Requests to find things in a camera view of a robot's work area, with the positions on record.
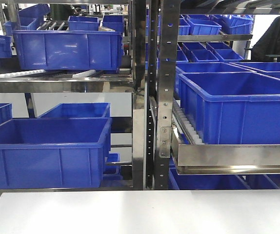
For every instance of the blue bin behind right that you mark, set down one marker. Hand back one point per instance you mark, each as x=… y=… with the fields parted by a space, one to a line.
x=204 y=67

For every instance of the blue bin behind lower left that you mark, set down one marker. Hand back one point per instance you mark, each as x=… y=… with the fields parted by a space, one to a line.
x=77 y=110

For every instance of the large blue bin right shelf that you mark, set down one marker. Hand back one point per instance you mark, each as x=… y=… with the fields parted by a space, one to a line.
x=232 y=108

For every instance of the stainless steel shelving rack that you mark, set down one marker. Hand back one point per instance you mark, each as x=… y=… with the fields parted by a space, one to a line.
x=160 y=130

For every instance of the blue bin under right shelf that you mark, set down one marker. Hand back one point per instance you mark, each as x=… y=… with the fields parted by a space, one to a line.
x=206 y=182

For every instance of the large blue bin lower left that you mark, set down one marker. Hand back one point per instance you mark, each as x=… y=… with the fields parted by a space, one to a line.
x=53 y=153

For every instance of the blue bin upper left shelf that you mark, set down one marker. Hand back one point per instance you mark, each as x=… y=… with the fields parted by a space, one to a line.
x=68 y=50

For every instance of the black office chair with jacket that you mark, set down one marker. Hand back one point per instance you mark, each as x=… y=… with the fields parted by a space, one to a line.
x=268 y=44

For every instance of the white roller rail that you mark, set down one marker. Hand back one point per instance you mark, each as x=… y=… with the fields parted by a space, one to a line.
x=22 y=73

